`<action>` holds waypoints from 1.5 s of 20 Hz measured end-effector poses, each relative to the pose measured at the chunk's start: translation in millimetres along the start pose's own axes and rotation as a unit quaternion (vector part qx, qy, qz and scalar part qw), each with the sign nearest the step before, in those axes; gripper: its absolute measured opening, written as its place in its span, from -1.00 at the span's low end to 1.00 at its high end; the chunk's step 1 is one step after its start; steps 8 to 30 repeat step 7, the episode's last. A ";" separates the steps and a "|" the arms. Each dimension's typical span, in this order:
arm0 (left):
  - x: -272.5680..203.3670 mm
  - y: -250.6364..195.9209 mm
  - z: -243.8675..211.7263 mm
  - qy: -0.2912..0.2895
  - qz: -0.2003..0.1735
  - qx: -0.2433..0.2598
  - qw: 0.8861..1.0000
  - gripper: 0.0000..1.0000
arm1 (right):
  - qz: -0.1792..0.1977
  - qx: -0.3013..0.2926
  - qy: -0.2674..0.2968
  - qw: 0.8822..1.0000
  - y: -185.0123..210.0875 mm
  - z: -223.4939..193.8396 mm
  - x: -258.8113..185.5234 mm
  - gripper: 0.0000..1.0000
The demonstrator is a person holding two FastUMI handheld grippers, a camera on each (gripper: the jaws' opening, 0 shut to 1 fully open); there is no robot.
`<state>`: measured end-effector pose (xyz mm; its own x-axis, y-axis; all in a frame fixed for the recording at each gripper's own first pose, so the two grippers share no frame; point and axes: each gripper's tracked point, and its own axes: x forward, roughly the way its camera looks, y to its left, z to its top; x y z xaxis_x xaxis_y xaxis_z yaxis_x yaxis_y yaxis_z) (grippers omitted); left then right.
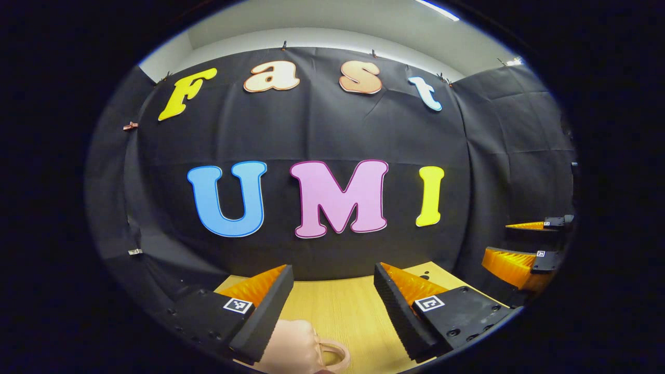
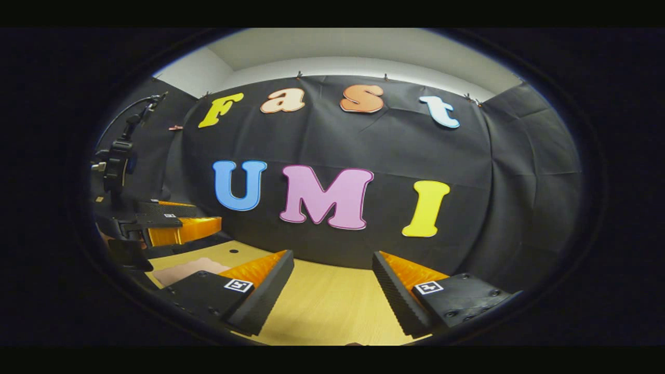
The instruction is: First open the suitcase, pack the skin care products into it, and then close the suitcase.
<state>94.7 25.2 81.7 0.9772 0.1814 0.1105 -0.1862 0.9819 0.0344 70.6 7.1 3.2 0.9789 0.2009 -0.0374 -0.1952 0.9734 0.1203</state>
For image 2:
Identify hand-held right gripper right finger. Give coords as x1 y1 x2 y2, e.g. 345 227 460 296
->
371 250 523 339

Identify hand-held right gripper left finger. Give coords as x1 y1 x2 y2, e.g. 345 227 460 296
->
155 249 296 337

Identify pink suitcase with black lining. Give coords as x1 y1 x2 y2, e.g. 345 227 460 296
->
151 257 230 288

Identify black cable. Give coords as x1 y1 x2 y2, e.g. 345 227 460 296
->
96 92 168 156

